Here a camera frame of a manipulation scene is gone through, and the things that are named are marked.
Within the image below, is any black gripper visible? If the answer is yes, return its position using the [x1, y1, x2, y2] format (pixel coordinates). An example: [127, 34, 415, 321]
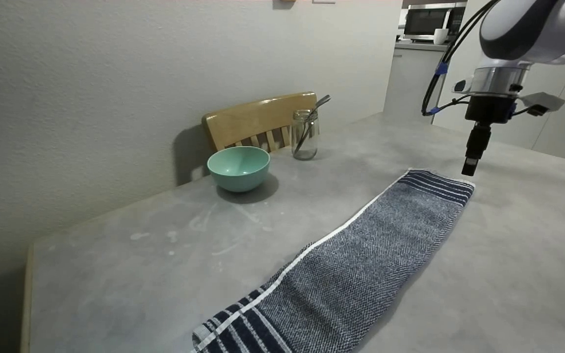
[462, 95, 519, 179]

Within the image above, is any blue striped grey towel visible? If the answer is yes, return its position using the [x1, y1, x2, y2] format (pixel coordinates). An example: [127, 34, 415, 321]
[191, 168, 480, 353]

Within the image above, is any mint green bowl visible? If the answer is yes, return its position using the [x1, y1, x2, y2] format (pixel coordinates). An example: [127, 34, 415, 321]
[207, 144, 274, 197]

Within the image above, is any white kitchen cabinet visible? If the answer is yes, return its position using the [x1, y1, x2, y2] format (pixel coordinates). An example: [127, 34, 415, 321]
[384, 42, 458, 126]

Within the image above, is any microwave oven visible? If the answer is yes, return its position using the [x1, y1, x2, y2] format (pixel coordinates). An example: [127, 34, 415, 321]
[403, 3, 470, 46]

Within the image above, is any metal fork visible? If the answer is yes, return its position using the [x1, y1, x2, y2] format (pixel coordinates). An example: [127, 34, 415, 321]
[295, 95, 332, 156]

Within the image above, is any clear glass jar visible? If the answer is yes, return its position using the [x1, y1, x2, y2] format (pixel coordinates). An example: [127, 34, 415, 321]
[291, 107, 323, 164]

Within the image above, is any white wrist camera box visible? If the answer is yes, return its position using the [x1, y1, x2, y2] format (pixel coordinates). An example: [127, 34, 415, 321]
[519, 91, 565, 121]

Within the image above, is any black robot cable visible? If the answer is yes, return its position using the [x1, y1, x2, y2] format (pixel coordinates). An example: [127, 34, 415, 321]
[421, 0, 503, 121]

